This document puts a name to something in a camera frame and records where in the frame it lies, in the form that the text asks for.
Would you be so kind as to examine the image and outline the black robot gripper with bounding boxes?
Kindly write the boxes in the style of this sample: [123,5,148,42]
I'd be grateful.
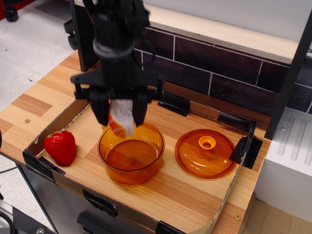
[70,55,164,126]

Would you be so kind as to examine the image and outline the white ribbed sink unit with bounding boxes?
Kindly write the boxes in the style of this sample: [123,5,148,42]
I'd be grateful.
[254,107,312,222]

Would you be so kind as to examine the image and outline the red toy strawberry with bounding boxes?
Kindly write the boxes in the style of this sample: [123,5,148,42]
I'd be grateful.
[44,131,76,166]

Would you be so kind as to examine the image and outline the orange transparent pot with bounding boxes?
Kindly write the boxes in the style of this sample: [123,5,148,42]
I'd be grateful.
[97,122,165,185]

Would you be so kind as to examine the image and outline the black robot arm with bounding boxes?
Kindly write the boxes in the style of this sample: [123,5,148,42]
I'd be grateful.
[71,0,165,126]

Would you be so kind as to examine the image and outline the salmon nigiri sushi toy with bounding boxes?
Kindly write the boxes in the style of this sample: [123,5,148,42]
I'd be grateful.
[108,99,135,137]

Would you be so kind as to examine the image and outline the orange transparent pot lid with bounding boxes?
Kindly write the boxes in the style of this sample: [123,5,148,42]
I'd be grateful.
[175,129,238,180]

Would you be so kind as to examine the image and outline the black caster wheel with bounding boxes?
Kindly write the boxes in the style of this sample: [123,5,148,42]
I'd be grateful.
[63,19,77,50]

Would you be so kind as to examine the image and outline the black chair caster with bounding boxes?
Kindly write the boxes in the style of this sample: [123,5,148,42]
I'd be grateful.
[3,0,19,22]

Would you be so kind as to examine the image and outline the dark tile backsplash panel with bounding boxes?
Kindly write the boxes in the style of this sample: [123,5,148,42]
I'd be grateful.
[134,26,312,117]

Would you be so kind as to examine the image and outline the black left frame post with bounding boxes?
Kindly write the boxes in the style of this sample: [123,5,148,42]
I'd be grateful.
[69,0,99,72]

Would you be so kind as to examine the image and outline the black right frame post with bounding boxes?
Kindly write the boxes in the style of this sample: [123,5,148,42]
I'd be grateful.
[265,12,312,140]

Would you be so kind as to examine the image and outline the cardboard fence with black tape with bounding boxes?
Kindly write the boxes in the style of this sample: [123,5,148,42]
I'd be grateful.
[23,93,262,234]

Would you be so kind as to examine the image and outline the black frame post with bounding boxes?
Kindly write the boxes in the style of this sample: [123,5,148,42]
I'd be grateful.
[69,0,99,72]
[265,12,312,140]

